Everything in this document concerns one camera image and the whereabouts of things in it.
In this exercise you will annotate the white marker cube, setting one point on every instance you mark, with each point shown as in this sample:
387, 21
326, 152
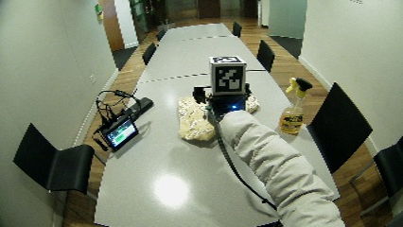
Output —
227, 77

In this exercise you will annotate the beige crumpled cloth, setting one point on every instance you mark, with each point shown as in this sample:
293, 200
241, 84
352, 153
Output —
193, 121

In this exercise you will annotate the yellow spray bottle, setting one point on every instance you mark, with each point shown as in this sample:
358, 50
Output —
291, 118

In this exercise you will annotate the black chair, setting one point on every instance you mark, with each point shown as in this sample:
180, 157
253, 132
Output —
391, 167
265, 56
237, 29
338, 126
148, 54
59, 164
161, 34

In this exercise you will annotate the black box device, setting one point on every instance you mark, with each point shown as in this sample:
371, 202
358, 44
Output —
140, 105

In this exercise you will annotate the small black monitor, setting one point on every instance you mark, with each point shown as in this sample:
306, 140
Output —
121, 134

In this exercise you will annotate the brown wooden door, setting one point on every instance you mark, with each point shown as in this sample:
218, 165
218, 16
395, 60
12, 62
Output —
110, 25

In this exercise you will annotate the green wall sign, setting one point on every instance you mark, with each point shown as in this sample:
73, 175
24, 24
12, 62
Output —
98, 12

